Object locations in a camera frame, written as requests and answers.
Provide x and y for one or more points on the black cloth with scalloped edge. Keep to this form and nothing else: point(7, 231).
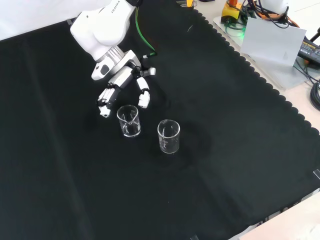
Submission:
point(75, 162)

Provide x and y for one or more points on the yellow and orange tools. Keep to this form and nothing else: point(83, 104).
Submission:
point(187, 2)

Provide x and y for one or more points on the black power adapter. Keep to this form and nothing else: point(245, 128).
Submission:
point(311, 51)

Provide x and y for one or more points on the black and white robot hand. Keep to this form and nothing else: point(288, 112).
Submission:
point(122, 77)

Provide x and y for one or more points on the pale board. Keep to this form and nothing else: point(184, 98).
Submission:
point(270, 40)

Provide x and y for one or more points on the grey tape strip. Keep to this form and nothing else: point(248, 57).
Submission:
point(69, 22)
point(194, 237)
point(316, 174)

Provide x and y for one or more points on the yellow stop button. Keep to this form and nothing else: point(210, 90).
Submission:
point(231, 11)

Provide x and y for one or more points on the clear glass beaker with spout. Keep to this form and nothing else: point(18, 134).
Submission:
point(130, 133)

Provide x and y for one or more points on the clear glass beaker with markings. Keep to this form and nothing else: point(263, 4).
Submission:
point(170, 150)

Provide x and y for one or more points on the white wrist camera shell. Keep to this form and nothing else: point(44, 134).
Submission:
point(98, 72)

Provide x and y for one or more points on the grey metal base plate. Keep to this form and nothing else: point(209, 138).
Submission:
point(280, 75)

